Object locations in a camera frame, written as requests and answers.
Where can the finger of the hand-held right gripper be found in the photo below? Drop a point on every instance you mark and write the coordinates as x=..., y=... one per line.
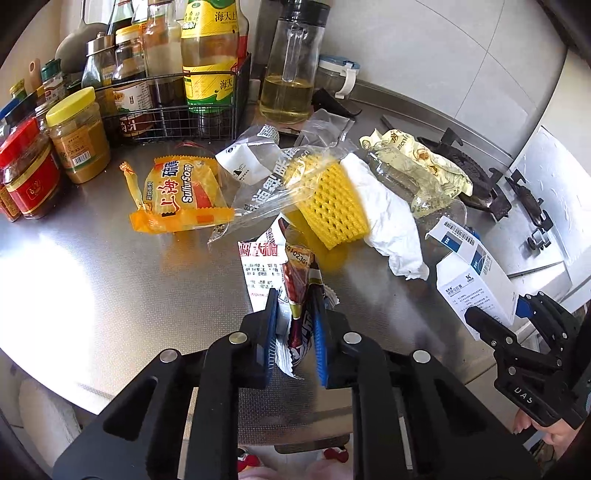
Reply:
x=485, y=325
x=524, y=305

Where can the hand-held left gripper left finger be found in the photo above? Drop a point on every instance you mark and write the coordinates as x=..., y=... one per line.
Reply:
x=272, y=323

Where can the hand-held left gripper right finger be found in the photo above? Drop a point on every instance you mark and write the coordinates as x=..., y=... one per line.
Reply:
x=318, y=332

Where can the white blue medicine box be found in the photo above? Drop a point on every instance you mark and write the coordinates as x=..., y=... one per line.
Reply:
x=475, y=286

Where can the dark red snack wrapper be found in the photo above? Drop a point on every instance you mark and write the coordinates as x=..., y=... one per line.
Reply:
x=295, y=281

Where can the white leaflet red print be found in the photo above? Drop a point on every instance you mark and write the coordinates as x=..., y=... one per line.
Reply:
x=261, y=277

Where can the yellow foam fruit net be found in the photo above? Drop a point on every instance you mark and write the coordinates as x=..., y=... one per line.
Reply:
x=328, y=207

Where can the clear printed plastic bag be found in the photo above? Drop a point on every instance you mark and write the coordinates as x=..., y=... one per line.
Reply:
x=263, y=194

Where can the white tissue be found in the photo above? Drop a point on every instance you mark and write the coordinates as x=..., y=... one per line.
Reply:
x=392, y=217

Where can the orange soap packet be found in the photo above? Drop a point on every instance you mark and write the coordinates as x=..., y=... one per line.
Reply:
x=184, y=194

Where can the clear plastic container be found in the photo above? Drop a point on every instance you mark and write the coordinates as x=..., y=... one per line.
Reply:
x=415, y=184

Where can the clear bag white label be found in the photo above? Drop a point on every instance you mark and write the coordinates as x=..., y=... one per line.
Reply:
x=247, y=159

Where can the cream printed wrapper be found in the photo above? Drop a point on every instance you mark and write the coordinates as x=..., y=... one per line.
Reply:
x=406, y=143

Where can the clear plastic wrap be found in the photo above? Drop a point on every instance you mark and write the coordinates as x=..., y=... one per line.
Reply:
x=325, y=127

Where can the person's right hand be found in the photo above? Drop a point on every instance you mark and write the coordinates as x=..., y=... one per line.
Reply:
x=558, y=441

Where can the steel gas stove top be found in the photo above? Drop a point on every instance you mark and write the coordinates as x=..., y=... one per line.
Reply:
x=512, y=249

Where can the silver stove knob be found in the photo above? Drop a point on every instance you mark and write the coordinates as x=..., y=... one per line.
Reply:
x=545, y=234
x=532, y=243

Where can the small black burner grate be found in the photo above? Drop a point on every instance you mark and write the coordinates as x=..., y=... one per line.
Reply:
x=528, y=198

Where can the person's right slipper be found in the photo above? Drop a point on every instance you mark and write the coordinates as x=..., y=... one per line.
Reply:
x=336, y=454

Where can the person's slipper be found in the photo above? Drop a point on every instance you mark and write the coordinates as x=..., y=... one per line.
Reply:
x=247, y=461
x=336, y=454

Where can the silver side panel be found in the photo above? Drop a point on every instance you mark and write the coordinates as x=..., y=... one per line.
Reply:
x=554, y=175

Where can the person's left slipper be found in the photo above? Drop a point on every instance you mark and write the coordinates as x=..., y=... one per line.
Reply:
x=247, y=461

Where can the person's right leg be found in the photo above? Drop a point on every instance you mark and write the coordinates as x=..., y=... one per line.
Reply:
x=337, y=473

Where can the person's leg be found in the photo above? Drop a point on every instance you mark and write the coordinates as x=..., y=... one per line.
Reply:
x=258, y=475
x=337, y=473

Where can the large black burner grate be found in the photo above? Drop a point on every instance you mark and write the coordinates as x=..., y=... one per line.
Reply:
x=466, y=168

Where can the person's left leg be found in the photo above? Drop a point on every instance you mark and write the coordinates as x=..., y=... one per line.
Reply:
x=258, y=475

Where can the pink coaster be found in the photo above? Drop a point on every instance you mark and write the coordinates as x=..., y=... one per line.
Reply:
x=288, y=129

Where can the black plastic object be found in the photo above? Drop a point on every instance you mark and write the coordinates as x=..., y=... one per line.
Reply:
x=334, y=106

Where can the white fluffy cloth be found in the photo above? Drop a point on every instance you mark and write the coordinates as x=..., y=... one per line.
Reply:
x=46, y=415

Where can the small container white clip lid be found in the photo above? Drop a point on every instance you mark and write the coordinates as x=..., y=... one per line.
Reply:
x=337, y=74

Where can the yellow label oil bottle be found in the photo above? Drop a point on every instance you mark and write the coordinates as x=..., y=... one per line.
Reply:
x=207, y=69

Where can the yellow lid jar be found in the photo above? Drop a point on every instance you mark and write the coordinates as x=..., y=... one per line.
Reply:
x=81, y=138

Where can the orange lid jar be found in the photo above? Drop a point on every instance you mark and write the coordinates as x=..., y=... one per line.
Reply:
x=131, y=78

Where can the dark vinegar bottle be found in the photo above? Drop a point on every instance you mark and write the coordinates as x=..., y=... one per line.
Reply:
x=164, y=60

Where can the red lid sauce jar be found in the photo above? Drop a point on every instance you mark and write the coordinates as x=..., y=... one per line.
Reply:
x=30, y=170

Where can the small red sauce jar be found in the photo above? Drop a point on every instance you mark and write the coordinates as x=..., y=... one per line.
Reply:
x=8, y=203

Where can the red sauce bottle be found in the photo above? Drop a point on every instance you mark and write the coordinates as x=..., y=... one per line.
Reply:
x=243, y=27

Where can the glass shaker metal top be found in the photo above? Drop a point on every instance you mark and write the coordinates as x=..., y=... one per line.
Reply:
x=99, y=69

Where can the green cap spice bottle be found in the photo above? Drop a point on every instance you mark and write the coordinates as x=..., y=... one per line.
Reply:
x=53, y=83

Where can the blue lid container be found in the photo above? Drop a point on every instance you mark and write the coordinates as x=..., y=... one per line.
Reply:
x=11, y=115

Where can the grey ladle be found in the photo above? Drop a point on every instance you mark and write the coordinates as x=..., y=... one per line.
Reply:
x=76, y=44

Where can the dark soy sauce bottle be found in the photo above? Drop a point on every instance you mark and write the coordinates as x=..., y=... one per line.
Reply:
x=120, y=14

